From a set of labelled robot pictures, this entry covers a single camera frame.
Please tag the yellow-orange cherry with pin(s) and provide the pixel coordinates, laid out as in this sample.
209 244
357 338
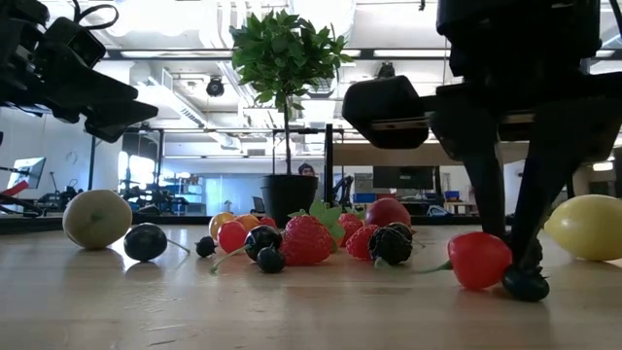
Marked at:
249 221
217 222

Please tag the black overhead beam with lights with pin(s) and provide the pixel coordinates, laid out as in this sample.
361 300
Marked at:
367 54

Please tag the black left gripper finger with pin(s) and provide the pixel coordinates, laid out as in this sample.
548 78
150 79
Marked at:
121 119
82 87

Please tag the black blackberry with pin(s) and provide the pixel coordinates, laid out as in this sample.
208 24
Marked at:
402 228
390 247

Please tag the tilted computer monitor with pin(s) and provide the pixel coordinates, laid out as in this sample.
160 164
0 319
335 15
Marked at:
28 172

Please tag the dark blueberry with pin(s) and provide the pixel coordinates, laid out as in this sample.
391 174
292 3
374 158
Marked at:
270 261
525 287
205 247

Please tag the green-brown kiwi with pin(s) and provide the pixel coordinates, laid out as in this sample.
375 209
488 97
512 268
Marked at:
97 219

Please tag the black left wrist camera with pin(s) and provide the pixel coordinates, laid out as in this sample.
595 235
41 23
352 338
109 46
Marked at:
73 41

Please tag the person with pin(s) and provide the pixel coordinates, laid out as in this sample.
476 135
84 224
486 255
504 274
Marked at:
306 169

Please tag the black wall screen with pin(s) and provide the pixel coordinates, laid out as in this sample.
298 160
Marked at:
403 177

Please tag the black ceiling camera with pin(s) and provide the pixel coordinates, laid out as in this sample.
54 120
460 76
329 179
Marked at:
215 86
386 70

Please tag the yellow lemon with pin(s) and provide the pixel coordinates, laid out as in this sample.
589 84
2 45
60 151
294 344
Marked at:
590 228

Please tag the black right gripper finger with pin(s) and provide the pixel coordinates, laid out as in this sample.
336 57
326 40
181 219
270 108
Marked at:
481 146
559 146

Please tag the large red strawberry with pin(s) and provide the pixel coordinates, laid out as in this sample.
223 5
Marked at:
306 243

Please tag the green plant in black pot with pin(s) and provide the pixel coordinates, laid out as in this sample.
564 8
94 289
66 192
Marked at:
286 58

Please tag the wooden shelf with black legs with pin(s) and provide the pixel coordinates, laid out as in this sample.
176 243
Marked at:
389 154

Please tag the small red strawberry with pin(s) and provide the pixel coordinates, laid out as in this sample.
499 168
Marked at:
360 242

